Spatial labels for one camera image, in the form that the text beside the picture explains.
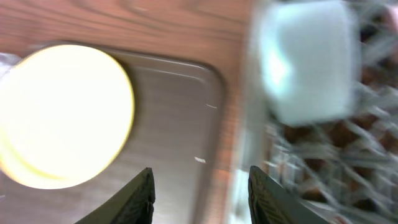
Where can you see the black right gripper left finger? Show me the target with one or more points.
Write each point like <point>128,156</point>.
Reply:
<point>133,204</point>

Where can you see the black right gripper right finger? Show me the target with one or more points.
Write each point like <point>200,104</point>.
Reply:
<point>270,203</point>

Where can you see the light blue bowl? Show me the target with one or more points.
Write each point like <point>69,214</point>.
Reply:
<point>309,57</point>

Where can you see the grey dishwasher rack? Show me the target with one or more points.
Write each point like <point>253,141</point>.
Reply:
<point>343,170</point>

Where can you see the brown serving tray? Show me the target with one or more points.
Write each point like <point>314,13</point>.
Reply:
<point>175,133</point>

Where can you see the yellow plate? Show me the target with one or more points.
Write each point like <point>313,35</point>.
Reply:
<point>66,113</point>

